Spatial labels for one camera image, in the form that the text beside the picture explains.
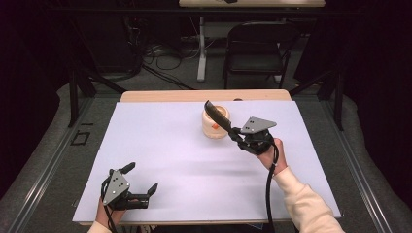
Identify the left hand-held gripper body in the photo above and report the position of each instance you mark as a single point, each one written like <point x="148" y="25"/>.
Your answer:
<point x="116" y="188"/>

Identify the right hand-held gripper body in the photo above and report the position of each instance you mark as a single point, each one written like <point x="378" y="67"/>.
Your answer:
<point x="257" y="126"/>

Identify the cream ringed cup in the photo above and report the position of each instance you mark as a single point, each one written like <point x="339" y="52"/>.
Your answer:
<point x="212" y="127"/>

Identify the person's left hand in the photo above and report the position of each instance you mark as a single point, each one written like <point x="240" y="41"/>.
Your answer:
<point x="108" y="215"/>

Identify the person's right hand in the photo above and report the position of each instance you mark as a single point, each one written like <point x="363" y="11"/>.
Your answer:
<point x="275" y="158"/>

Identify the white table mat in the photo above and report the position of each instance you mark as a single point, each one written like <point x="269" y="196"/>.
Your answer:
<point x="181" y="168"/>

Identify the wooden table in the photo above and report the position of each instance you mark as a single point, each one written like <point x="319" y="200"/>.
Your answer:
<point x="194" y="95"/>

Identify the black folding chair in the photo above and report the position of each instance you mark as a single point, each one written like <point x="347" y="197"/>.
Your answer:
<point x="256" y="61"/>

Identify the white-legged wooden desk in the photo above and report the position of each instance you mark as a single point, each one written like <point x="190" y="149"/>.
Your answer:
<point x="201" y="48"/>

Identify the metal floor rail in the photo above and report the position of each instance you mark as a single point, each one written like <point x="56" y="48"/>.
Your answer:
<point x="42" y="174"/>
<point x="356" y="174"/>

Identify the black frame stand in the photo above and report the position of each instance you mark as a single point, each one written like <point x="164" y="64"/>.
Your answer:
<point x="73" y="97"/>
<point x="338" y="103"/>

